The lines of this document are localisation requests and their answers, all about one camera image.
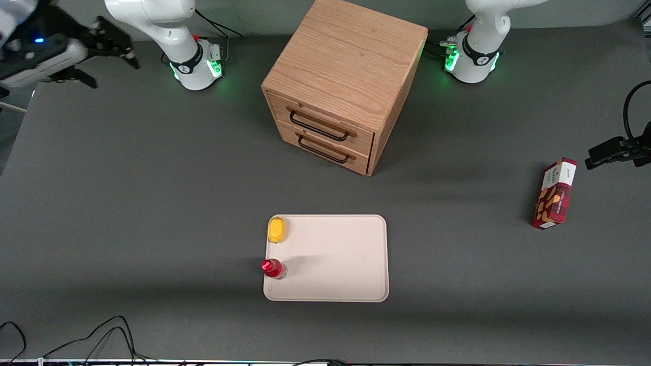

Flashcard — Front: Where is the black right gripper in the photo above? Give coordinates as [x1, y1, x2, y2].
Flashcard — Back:
[0, 4, 141, 78]

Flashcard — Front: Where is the black metal drawer handle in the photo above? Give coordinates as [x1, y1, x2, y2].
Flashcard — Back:
[297, 133, 351, 165]
[289, 109, 351, 142]

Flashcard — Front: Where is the wooden drawer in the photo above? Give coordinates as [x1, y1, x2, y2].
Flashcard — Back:
[268, 93, 375, 156]
[276, 121, 371, 175]

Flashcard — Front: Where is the wooden drawer cabinet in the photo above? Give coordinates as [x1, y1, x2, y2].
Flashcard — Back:
[260, 0, 429, 177]

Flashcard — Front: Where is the yellow toy lemon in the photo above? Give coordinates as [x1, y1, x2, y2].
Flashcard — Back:
[268, 217, 287, 244]

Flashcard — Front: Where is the red small bottle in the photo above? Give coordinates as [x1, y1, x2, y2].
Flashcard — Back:
[261, 258, 288, 280]

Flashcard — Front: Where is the beige plastic tray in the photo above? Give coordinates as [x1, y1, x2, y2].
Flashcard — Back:
[263, 214, 390, 303]

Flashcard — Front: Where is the red plaid cookie box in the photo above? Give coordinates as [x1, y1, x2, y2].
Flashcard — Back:
[530, 158, 578, 230]

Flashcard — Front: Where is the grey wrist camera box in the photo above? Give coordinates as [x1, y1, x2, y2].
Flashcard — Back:
[0, 40, 98, 89]

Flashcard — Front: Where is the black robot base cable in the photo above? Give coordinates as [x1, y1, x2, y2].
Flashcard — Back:
[195, 8, 244, 39]
[426, 15, 476, 56]

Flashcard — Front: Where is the black floor cable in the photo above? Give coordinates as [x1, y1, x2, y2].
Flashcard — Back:
[0, 321, 27, 364]
[42, 315, 156, 364]

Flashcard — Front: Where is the black camera clamp mount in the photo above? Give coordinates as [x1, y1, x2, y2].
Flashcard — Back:
[584, 121, 651, 171]

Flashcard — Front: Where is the black looped cable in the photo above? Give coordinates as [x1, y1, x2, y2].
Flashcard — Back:
[623, 80, 651, 143]

